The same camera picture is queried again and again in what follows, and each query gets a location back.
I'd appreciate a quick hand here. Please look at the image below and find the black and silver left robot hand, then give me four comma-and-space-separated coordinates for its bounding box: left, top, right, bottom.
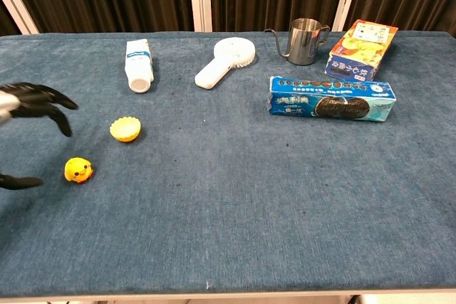
0, 82, 79, 191

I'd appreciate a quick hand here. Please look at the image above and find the yellow duck toy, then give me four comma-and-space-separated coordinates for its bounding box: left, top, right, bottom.
63, 157, 95, 184

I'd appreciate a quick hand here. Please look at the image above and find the yellow scalloped cup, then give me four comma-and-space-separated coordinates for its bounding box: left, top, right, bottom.
109, 116, 142, 143

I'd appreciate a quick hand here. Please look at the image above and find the white bottle with blue label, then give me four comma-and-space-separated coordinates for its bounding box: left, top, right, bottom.
124, 38, 155, 94

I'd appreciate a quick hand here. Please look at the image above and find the white handheld fan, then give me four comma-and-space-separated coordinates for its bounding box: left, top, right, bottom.
194, 38, 257, 89

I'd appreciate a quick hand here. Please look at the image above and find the blue table cloth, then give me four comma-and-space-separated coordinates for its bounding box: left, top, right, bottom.
0, 31, 456, 300

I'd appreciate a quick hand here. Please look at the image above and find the stainless steel spouted pitcher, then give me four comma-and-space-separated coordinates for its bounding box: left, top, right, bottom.
264, 18, 331, 66

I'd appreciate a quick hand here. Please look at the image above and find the blue Oreo cookie box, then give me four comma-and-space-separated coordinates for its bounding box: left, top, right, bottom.
266, 75, 397, 123

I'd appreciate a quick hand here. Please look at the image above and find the orange cookie box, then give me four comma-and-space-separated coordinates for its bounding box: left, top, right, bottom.
323, 19, 399, 82

